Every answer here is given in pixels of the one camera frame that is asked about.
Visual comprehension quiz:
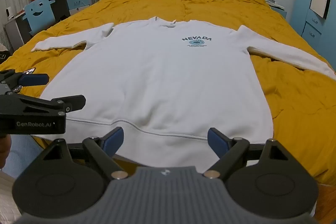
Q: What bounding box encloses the light blue drawer unit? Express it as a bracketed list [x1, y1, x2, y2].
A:
[67, 0, 91, 13]

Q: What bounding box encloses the blue nightstand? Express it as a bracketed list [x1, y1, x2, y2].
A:
[262, 0, 288, 20]

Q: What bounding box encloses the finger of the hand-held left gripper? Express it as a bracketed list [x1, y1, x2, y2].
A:
[0, 69, 50, 92]
[0, 94, 87, 120]

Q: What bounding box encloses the light blue cloth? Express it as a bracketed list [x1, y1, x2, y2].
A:
[8, 136, 47, 179]

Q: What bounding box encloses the person's left hand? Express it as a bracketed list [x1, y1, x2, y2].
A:
[0, 134, 12, 170]

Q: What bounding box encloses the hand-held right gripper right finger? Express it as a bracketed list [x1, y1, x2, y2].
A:
[203, 127, 289, 178]

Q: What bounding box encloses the dark desk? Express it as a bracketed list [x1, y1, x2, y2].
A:
[5, 0, 91, 43]

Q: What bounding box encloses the blue wardrobe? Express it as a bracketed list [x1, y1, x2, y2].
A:
[289, 0, 336, 51]

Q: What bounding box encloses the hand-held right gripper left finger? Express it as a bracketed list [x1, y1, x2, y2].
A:
[42, 127, 129, 180]

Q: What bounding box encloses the blue smiley face chair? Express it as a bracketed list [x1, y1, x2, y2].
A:
[22, 0, 57, 37]

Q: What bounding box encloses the white printed sweatshirt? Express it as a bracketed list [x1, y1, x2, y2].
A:
[31, 16, 336, 174]

